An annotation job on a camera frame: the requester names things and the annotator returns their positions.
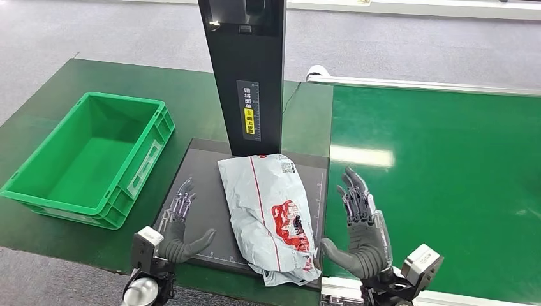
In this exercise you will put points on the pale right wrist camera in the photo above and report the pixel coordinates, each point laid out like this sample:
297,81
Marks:
422,264

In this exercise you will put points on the long silver conveyor rail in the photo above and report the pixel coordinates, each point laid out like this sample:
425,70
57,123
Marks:
422,84

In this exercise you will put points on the green conveyor belt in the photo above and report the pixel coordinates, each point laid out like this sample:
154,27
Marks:
465,169

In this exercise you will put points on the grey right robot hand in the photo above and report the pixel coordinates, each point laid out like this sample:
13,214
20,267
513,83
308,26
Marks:
367,249

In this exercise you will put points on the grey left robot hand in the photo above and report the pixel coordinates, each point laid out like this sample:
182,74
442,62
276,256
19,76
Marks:
173,245

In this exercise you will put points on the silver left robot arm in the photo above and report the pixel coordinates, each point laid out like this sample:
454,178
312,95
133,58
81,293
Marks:
141,291

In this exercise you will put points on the yellow black label sticker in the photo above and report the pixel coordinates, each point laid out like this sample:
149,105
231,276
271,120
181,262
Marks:
249,114

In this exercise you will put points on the black inbound scanner machine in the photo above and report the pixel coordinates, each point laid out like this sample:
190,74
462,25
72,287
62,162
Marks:
249,55

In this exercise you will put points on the white conveyor edge rail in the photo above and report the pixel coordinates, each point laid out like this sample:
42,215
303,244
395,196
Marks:
342,291

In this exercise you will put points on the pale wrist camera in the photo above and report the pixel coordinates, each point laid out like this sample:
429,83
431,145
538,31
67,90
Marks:
143,249
422,264

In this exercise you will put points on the grey red-printed mailer package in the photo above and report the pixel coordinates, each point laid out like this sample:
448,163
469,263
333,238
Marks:
262,202

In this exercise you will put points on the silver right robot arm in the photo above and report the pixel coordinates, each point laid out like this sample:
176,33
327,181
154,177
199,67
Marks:
389,291

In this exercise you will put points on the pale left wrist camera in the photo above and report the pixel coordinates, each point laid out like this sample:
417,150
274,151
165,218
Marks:
143,249

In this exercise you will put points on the green plastic crate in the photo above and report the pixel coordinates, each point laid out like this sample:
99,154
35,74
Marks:
91,169

